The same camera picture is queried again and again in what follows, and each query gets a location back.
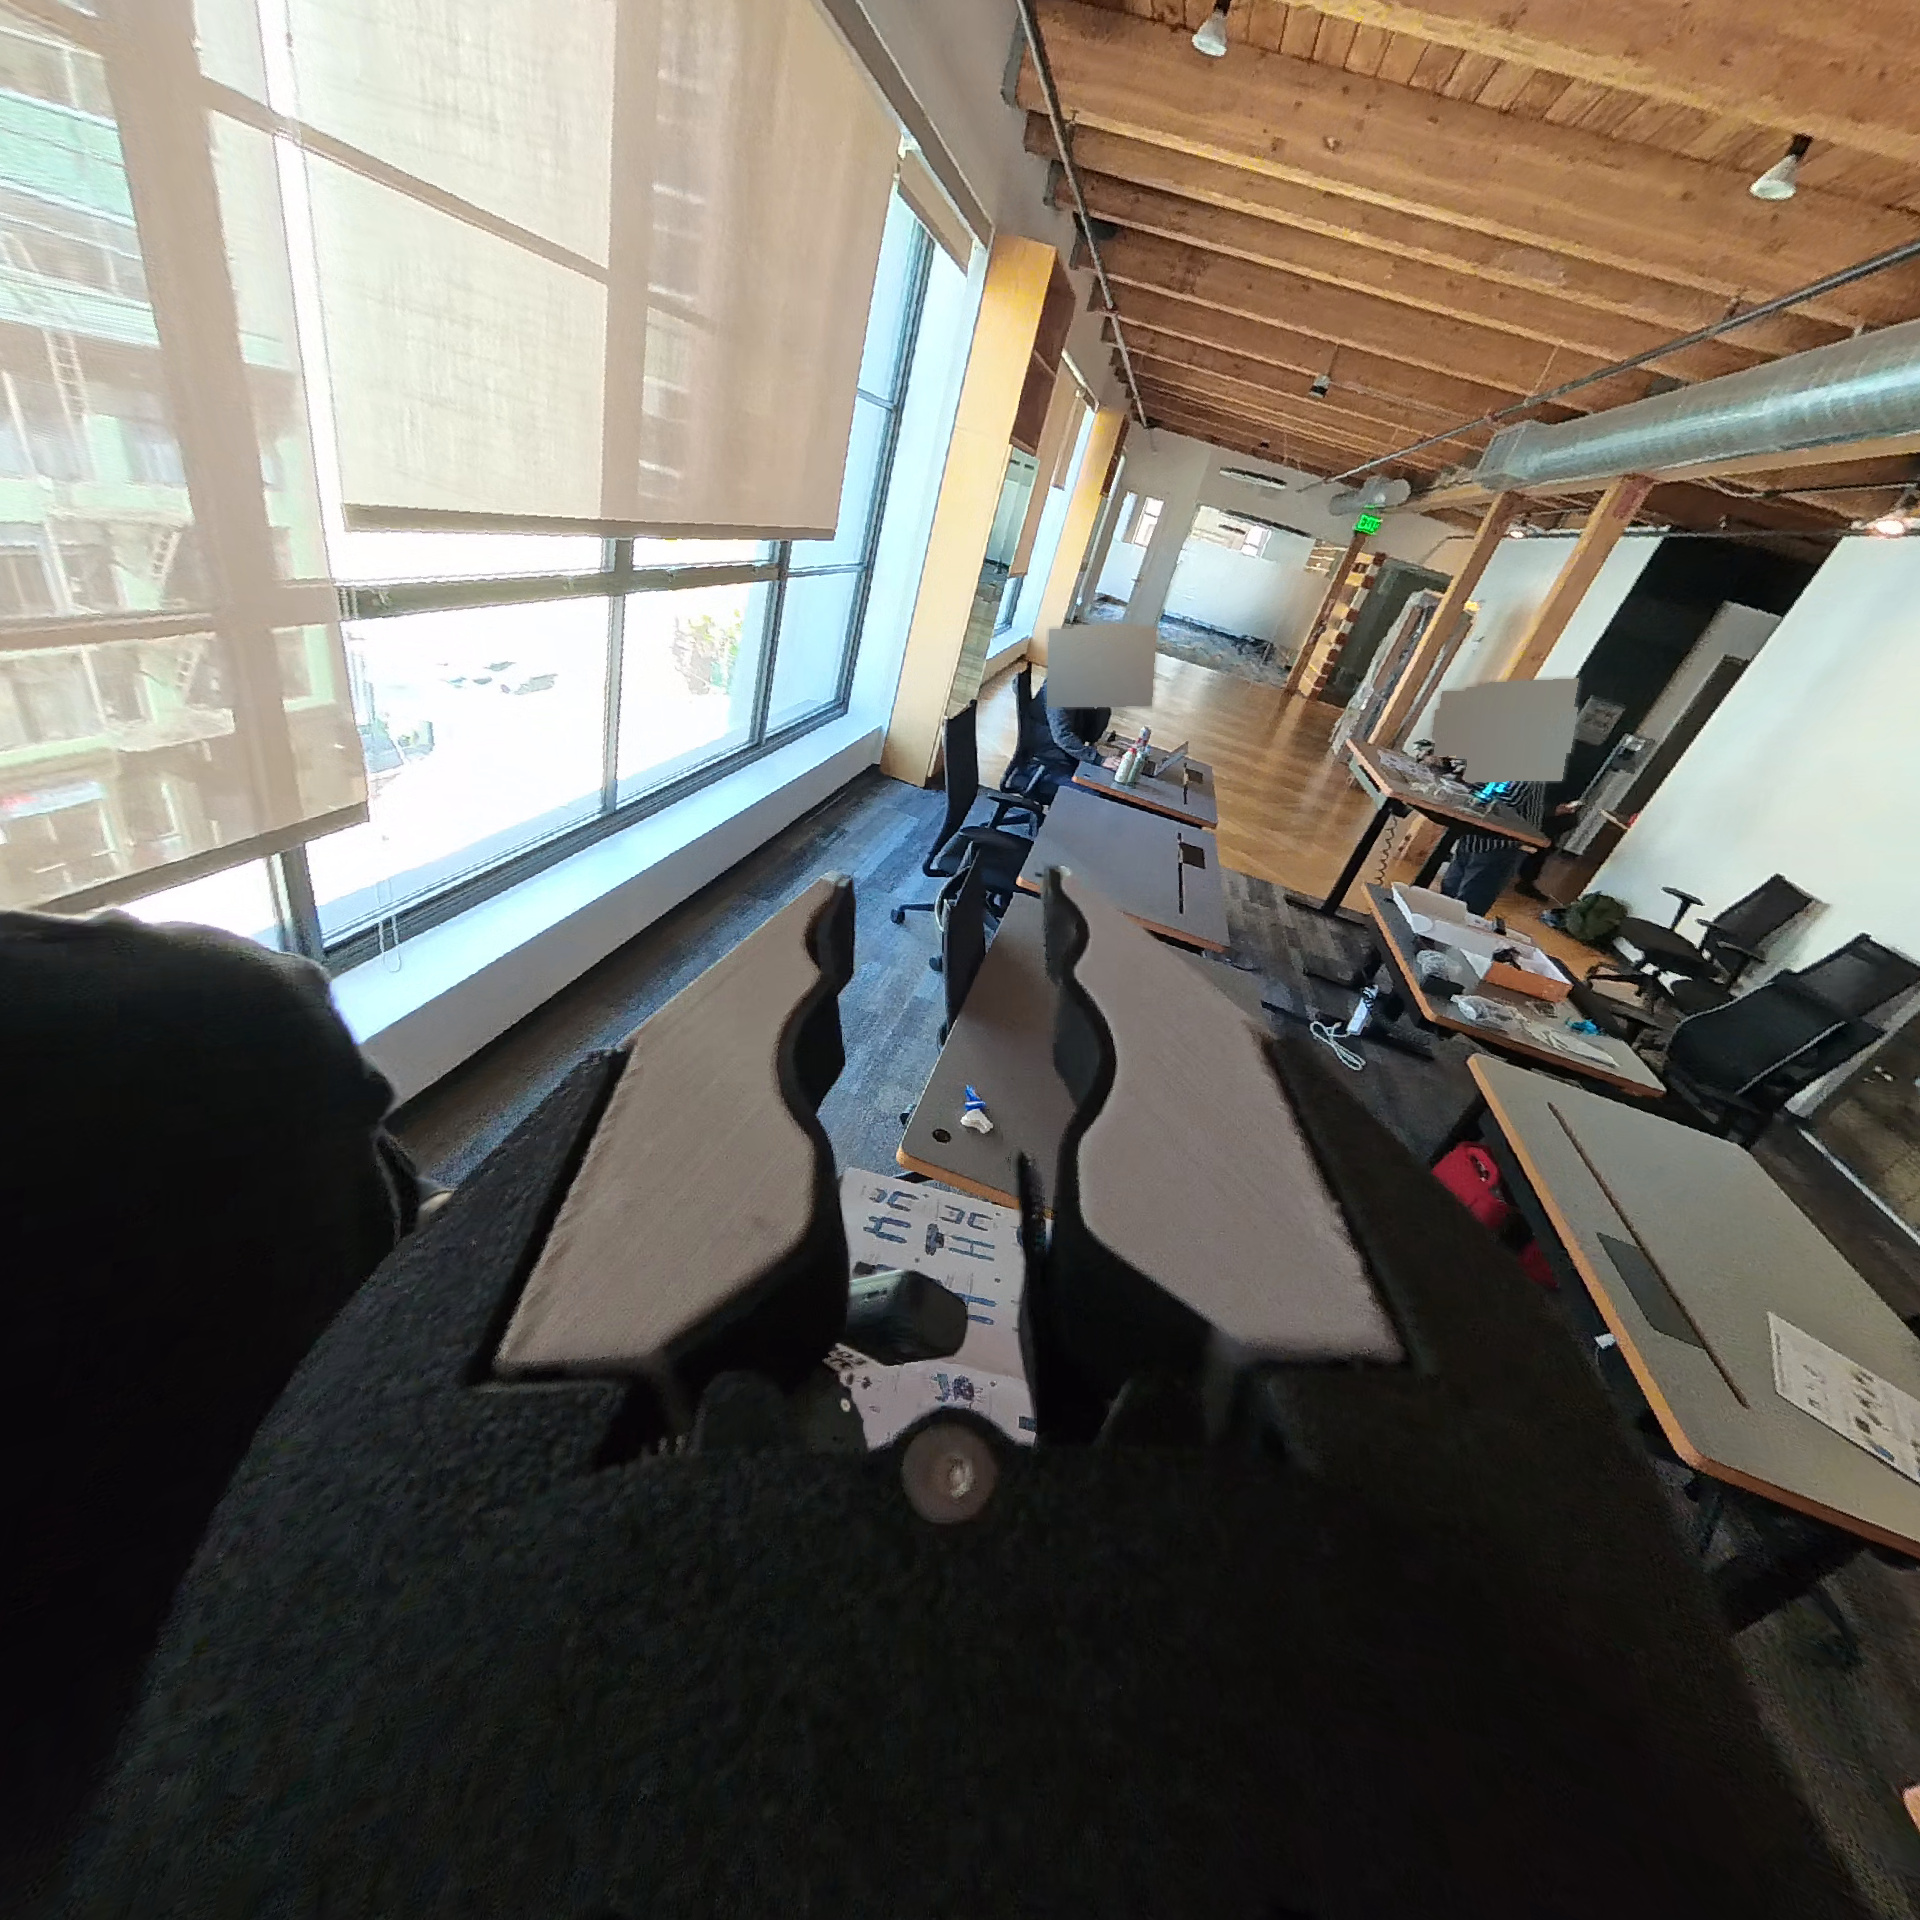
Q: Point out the large glass window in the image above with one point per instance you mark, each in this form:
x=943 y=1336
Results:
x=496 y=675

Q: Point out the thin metal ceiling rail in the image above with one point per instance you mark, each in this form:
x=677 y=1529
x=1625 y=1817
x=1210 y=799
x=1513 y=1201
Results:
x=1080 y=226

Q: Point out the wooden standing desk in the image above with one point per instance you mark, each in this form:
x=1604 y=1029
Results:
x=1441 y=803

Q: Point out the red bag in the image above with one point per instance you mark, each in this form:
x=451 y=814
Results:
x=1478 y=1178

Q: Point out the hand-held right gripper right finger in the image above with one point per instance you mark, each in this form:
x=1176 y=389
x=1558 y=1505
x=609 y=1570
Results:
x=1229 y=1201

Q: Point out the cluttered wooden desk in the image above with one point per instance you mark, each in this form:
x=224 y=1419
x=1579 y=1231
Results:
x=1499 y=1020

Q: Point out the person's black clothing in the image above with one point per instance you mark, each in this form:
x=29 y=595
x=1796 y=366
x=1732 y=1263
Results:
x=149 y=1201

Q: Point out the silver ceiling duct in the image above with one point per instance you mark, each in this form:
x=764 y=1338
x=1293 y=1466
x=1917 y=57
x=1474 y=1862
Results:
x=1725 y=419

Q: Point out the grey desk with orange edge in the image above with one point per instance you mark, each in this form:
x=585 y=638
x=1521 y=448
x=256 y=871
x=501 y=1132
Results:
x=1171 y=794
x=1650 y=1201

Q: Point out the printed paper leaflet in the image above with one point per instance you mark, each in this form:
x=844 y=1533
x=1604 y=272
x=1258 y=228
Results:
x=1846 y=1394

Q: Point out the small white blue item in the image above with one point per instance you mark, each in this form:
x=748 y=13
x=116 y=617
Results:
x=975 y=1117

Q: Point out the assembly instruction manual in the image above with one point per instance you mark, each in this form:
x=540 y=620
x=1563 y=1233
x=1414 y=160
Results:
x=931 y=1229

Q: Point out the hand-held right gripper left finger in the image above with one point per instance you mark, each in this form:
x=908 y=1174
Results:
x=675 y=1185

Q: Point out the black office chair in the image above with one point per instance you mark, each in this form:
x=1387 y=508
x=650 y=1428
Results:
x=959 y=780
x=1769 y=1036
x=968 y=945
x=1725 y=931

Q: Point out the ceiling spotlight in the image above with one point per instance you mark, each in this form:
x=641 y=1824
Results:
x=1780 y=173
x=1210 y=27

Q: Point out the green bag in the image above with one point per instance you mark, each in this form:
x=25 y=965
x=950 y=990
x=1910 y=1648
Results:
x=1593 y=918

